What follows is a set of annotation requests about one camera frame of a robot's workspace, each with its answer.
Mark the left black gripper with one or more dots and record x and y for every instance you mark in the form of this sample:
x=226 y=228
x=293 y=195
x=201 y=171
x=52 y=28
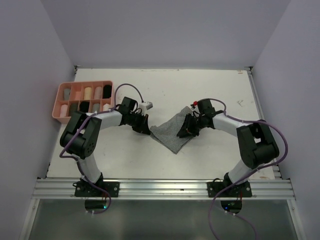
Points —
x=143 y=127

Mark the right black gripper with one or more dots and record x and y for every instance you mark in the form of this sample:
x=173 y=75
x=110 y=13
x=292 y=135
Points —
x=187 y=130

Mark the grey striped underwear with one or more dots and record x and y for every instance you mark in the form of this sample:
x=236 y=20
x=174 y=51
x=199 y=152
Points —
x=166 y=133

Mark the beige navy-trimmed underwear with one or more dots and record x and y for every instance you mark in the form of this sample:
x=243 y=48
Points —
x=87 y=93

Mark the plain grey underwear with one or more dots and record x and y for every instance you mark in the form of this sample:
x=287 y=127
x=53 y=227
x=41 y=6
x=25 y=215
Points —
x=66 y=94

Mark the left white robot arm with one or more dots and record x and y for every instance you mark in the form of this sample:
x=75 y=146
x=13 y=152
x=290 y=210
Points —
x=80 y=136

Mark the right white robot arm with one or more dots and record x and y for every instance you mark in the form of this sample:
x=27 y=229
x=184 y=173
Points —
x=256 y=142

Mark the white rolled cloth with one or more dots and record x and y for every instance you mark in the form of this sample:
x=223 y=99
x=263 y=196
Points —
x=106 y=107

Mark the black rolled cloth back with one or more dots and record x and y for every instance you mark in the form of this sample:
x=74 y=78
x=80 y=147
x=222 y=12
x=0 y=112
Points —
x=107 y=91

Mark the black rolled cloth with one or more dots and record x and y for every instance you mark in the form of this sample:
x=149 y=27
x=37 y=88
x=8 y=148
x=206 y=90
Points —
x=84 y=106
x=107 y=91

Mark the grey rolled cloth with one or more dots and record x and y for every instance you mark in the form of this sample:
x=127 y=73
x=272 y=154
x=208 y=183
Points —
x=95 y=107

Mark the beige rolled cloth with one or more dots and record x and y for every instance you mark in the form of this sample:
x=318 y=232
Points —
x=98 y=91

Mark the black rolled cloth front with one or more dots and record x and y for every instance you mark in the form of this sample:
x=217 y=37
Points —
x=84 y=106

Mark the pink divided storage tray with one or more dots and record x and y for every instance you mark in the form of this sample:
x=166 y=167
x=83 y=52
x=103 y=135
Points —
x=77 y=95

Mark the olive rolled cloth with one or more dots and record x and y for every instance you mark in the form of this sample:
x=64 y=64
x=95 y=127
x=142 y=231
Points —
x=73 y=107

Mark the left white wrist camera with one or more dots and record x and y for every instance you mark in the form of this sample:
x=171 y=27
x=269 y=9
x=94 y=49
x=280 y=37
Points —
x=145 y=106

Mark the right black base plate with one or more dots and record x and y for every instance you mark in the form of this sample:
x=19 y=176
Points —
x=236 y=191

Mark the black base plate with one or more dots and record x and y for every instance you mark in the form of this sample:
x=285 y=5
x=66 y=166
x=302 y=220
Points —
x=84 y=189
x=236 y=191

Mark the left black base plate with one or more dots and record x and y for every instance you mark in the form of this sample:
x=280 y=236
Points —
x=84 y=189

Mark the aluminium mounting rail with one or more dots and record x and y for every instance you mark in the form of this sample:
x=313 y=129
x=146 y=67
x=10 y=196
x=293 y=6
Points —
x=167 y=189

